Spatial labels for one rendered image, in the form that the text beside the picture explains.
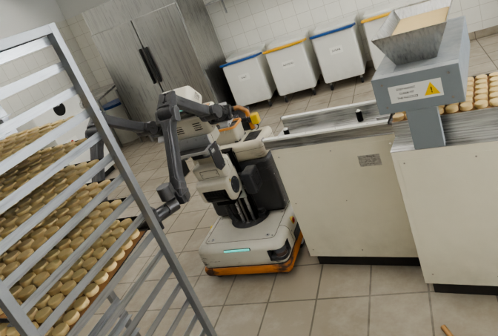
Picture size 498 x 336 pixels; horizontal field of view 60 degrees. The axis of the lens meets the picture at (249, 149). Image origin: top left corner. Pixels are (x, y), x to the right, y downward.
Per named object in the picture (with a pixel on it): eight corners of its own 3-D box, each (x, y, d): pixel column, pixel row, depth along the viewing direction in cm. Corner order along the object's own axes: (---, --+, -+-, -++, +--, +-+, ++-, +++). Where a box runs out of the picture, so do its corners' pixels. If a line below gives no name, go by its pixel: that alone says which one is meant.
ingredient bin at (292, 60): (281, 106, 591) (261, 52, 564) (289, 90, 646) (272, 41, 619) (319, 96, 571) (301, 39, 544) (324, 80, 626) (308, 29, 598)
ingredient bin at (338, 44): (326, 94, 567) (309, 37, 540) (332, 78, 621) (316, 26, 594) (367, 83, 545) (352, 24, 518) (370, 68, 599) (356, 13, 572)
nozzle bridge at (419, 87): (476, 78, 228) (465, 15, 216) (473, 143, 172) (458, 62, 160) (410, 90, 245) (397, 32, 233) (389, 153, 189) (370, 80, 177)
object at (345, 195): (439, 230, 260) (405, 93, 228) (433, 270, 233) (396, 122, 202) (328, 232, 297) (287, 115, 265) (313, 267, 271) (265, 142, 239)
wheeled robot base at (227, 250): (239, 219, 348) (228, 193, 340) (314, 211, 321) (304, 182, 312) (206, 280, 293) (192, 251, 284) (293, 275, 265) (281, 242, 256)
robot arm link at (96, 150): (107, 127, 215) (92, 130, 219) (98, 125, 209) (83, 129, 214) (113, 214, 210) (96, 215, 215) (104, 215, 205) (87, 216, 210)
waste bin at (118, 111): (153, 127, 744) (135, 92, 721) (137, 141, 698) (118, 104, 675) (127, 133, 765) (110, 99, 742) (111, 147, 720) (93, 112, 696)
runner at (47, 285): (133, 196, 172) (130, 190, 170) (138, 196, 170) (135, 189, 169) (7, 326, 119) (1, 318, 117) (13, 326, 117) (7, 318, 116)
